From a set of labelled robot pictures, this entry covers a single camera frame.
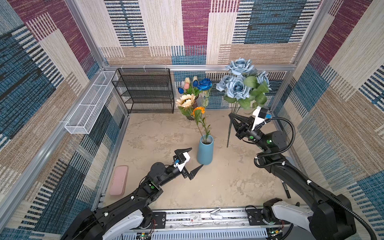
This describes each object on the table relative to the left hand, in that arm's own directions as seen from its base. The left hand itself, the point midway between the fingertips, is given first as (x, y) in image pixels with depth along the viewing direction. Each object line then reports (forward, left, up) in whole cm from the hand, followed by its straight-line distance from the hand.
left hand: (196, 154), depth 70 cm
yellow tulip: (+47, +4, +8) cm, 48 cm away
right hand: (+10, -14, +16) cm, 23 cm away
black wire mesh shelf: (+57, +35, -7) cm, 67 cm away
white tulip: (+50, -1, +7) cm, 51 cm away
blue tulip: (+43, +9, +4) cm, 44 cm away
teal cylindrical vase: (+6, -5, -11) cm, 14 cm away
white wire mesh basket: (+14, +54, +10) cm, 56 cm away
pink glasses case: (-4, +42, -21) cm, 47 cm away
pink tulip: (+42, +5, +7) cm, 43 cm away
